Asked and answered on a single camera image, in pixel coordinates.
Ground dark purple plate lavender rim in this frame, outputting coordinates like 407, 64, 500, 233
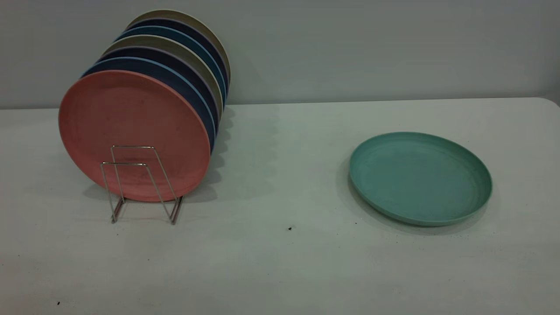
100, 46, 221, 127
127, 17, 230, 88

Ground teal blue round plate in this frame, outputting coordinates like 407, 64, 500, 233
116, 25, 228, 108

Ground beige round plate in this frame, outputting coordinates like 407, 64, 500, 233
101, 35, 224, 119
126, 9, 231, 88

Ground metal wire plate rack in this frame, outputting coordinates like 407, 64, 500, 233
101, 145, 184, 225

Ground pink round plate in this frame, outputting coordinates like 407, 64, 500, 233
58, 70, 212, 203

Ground navy plate light-blue rim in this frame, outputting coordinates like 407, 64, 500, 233
81, 57, 218, 154

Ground green round plate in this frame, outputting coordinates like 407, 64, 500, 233
349, 132, 493, 227

